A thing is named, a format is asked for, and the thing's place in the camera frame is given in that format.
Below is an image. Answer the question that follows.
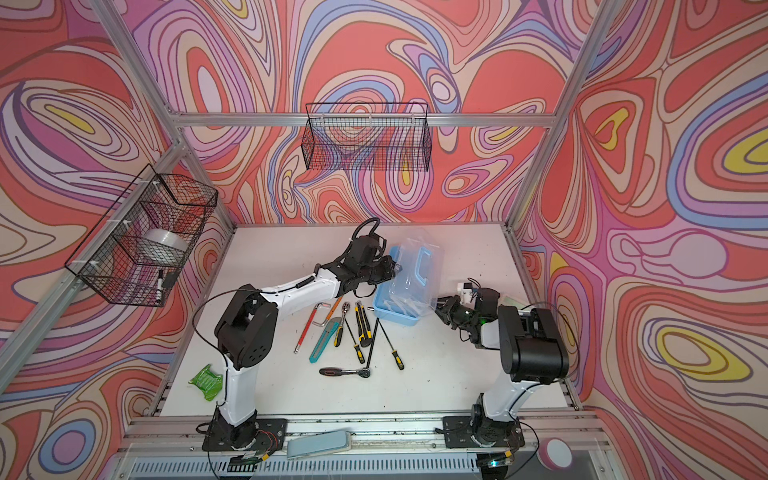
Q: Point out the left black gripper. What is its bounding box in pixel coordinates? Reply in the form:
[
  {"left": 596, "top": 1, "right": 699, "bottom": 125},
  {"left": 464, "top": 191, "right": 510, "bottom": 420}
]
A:
[{"left": 357, "top": 256, "right": 406, "bottom": 286}]

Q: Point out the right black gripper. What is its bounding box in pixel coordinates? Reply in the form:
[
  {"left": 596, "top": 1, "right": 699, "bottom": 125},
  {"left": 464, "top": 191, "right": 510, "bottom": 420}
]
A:
[{"left": 429, "top": 294, "right": 480, "bottom": 329}]

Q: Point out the blue plastic tool box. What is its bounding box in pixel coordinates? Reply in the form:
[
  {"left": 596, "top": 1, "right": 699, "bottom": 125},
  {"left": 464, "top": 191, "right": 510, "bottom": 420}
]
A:
[{"left": 372, "top": 230, "right": 444, "bottom": 326}]

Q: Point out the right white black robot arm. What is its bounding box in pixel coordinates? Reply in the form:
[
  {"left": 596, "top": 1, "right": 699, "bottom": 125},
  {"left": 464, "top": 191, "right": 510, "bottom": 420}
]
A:
[{"left": 435, "top": 288, "right": 570, "bottom": 452}]

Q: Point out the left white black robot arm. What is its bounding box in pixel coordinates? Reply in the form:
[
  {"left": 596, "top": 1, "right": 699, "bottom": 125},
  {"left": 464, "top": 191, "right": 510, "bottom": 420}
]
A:
[{"left": 214, "top": 233, "right": 395, "bottom": 427}]

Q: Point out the large black hex key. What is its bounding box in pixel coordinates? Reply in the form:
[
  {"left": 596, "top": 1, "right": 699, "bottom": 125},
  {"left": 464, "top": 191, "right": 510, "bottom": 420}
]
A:
[{"left": 366, "top": 317, "right": 380, "bottom": 370}]

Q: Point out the pink calculator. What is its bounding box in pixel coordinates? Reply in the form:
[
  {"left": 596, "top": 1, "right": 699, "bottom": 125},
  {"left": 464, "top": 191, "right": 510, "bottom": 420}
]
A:
[{"left": 500, "top": 295, "right": 524, "bottom": 308}]

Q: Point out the yellow black utility knife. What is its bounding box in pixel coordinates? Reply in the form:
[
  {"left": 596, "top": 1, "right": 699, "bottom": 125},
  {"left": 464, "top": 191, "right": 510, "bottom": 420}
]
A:
[{"left": 355, "top": 301, "right": 373, "bottom": 348}]

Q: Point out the yellow black screwdriver right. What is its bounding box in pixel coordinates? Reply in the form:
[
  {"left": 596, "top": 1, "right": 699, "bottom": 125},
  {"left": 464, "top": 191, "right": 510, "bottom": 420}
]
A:
[{"left": 377, "top": 320, "right": 405, "bottom": 371}]

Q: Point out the teal utility knife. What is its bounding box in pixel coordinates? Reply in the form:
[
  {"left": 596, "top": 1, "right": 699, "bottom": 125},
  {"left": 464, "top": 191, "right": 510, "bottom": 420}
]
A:
[{"left": 309, "top": 317, "right": 342, "bottom": 364}]

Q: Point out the black ratchet wrench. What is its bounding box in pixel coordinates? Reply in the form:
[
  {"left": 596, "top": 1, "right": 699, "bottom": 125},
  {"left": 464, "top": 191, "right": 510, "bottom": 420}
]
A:
[{"left": 319, "top": 367, "right": 371, "bottom": 379}]

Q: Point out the green packet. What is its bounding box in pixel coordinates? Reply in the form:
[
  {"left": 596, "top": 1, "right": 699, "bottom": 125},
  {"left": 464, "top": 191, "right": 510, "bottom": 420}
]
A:
[{"left": 188, "top": 364, "right": 224, "bottom": 401}]

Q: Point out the silver tape roll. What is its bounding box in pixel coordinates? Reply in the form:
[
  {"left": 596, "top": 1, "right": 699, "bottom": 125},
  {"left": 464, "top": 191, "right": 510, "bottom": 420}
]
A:
[{"left": 143, "top": 228, "right": 188, "bottom": 251}]

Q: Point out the black marker pen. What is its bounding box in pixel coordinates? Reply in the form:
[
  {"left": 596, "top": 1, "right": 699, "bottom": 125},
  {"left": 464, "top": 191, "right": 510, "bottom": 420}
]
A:
[{"left": 155, "top": 268, "right": 165, "bottom": 306}]

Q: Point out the red handled hex key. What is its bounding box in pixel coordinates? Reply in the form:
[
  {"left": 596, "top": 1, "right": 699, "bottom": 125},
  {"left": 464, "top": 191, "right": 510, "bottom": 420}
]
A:
[{"left": 293, "top": 302, "right": 331, "bottom": 355}]

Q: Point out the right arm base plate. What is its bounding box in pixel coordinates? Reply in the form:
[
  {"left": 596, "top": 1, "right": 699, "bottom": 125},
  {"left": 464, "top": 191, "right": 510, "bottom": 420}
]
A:
[{"left": 436, "top": 416, "right": 526, "bottom": 451}]

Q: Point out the back black wire basket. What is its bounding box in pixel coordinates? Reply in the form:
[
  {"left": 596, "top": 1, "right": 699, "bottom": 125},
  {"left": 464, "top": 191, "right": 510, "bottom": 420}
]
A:
[{"left": 301, "top": 101, "right": 432, "bottom": 172}]

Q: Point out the black wire basket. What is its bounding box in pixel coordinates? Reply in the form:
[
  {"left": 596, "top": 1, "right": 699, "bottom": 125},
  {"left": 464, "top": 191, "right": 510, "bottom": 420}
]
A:
[
  {"left": 65, "top": 166, "right": 218, "bottom": 308},
  {"left": 301, "top": 101, "right": 432, "bottom": 172}
]

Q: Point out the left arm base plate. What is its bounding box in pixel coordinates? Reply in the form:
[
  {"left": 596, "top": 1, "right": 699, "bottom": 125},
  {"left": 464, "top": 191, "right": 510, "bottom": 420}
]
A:
[{"left": 196, "top": 417, "right": 288, "bottom": 453}]

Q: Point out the left black wire basket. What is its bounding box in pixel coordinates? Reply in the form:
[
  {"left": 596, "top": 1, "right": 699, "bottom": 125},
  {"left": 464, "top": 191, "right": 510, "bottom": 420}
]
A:
[{"left": 65, "top": 166, "right": 218, "bottom": 308}]

